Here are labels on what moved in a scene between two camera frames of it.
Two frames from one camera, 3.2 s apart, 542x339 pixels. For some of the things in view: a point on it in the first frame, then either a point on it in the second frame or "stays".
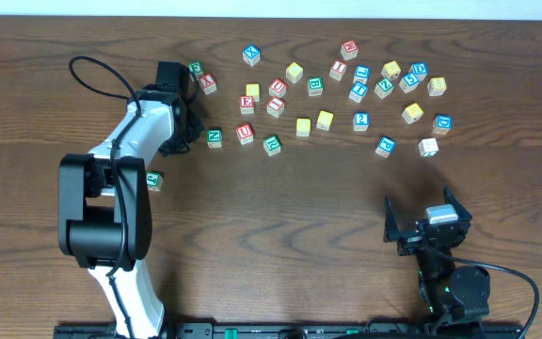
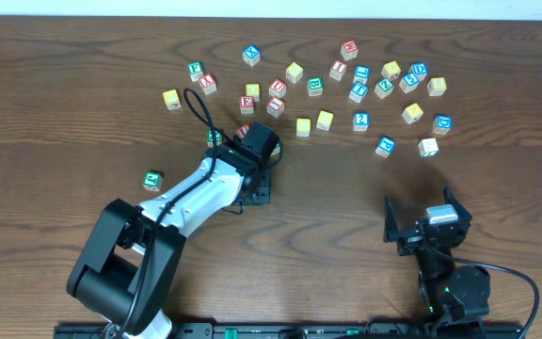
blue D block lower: [441, 123] stays
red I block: [275, 105] stays
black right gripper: [423, 236] stays
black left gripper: [189, 130] to [260, 193]
